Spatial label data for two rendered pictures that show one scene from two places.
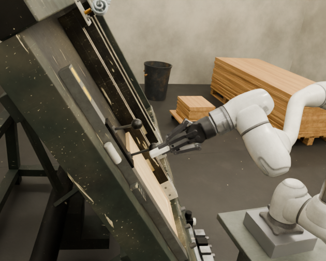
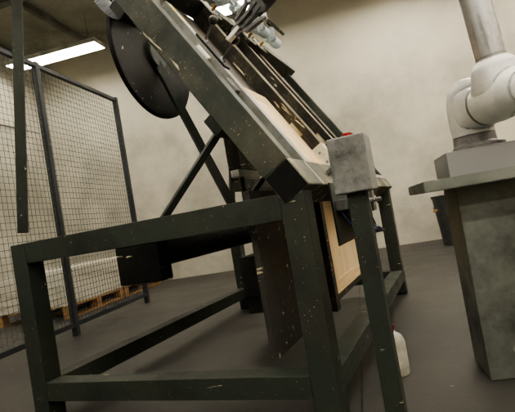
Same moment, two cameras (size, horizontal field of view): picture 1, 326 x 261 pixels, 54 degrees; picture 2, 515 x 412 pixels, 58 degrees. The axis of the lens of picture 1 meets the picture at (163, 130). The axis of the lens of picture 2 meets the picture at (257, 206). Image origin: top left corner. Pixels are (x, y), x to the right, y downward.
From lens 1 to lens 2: 1.67 m
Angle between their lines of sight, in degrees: 41
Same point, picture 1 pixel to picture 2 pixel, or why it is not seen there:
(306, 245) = (509, 154)
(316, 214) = (474, 79)
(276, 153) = not seen: outside the picture
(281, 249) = (462, 159)
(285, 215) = (459, 119)
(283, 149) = not seen: outside the picture
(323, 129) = not seen: outside the picture
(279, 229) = (462, 145)
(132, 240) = (195, 79)
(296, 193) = (460, 85)
